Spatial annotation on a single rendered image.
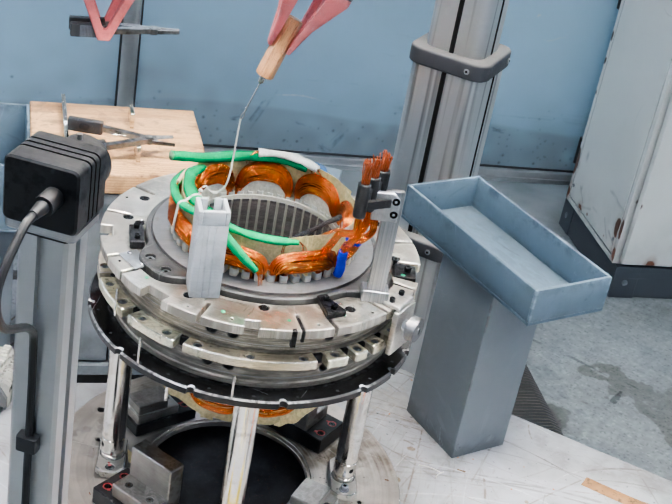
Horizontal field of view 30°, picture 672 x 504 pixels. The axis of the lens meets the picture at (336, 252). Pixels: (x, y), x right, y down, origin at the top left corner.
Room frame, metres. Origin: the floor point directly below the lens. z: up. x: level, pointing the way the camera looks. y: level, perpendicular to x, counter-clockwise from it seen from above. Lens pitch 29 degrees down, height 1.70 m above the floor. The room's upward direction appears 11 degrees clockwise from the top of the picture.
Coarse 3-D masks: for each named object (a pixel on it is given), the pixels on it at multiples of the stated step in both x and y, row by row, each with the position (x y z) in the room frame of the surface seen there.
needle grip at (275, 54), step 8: (288, 24) 1.08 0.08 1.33; (296, 24) 1.08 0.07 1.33; (280, 32) 1.08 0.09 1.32; (288, 32) 1.08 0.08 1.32; (296, 32) 1.08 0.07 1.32; (280, 40) 1.07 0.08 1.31; (288, 40) 1.07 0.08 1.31; (272, 48) 1.07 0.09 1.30; (280, 48) 1.07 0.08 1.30; (288, 48) 1.08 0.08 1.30; (264, 56) 1.07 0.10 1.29; (272, 56) 1.07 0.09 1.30; (280, 56) 1.07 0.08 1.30; (264, 64) 1.07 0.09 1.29; (272, 64) 1.07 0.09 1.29; (280, 64) 1.08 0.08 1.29; (264, 72) 1.07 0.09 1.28; (272, 72) 1.07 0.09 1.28
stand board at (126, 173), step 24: (48, 120) 1.34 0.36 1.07; (120, 120) 1.38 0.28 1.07; (144, 120) 1.39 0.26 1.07; (168, 120) 1.40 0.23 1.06; (192, 120) 1.42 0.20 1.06; (192, 144) 1.35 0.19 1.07; (120, 168) 1.25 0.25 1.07; (144, 168) 1.26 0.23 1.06; (168, 168) 1.27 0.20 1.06; (120, 192) 1.24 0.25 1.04
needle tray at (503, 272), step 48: (432, 192) 1.37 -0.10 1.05; (480, 192) 1.40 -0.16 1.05; (432, 240) 1.30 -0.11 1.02; (480, 240) 1.32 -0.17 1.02; (528, 240) 1.32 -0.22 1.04; (480, 288) 1.24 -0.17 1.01; (528, 288) 1.16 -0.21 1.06; (576, 288) 1.18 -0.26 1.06; (432, 336) 1.28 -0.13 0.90; (480, 336) 1.22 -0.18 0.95; (528, 336) 1.26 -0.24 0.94; (432, 384) 1.27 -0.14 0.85; (480, 384) 1.23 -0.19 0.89; (432, 432) 1.25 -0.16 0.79; (480, 432) 1.24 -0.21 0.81
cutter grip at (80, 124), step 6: (72, 120) 1.29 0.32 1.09; (78, 120) 1.30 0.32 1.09; (84, 120) 1.30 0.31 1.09; (90, 120) 1.30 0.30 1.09; (96, 120) 1.30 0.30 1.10; (72, 126) 1.29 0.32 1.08; (78, 126) 1.30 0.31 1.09; (84, 126) 1.30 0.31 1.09; (90, 126) 1.30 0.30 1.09; (96, 126) 1.30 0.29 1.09; (102, 126) 1.30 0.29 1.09; (84, 132) 1.30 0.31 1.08; (90, 132) 1.30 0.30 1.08; (96, 132) 1.30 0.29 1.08; (102, 132) 1.30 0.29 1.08
